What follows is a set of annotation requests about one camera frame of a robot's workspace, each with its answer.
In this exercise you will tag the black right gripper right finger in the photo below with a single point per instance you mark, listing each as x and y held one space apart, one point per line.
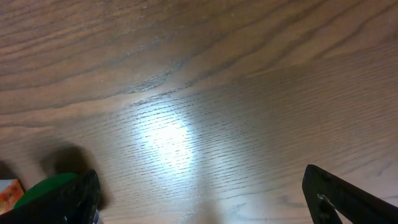
327 196

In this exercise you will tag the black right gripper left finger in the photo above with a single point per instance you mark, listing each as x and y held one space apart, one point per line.
62 202

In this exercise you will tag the orange snack packet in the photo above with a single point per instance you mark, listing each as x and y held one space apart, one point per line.
10 192

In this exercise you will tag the green lidded white canister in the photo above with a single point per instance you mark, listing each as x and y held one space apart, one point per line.
43 188

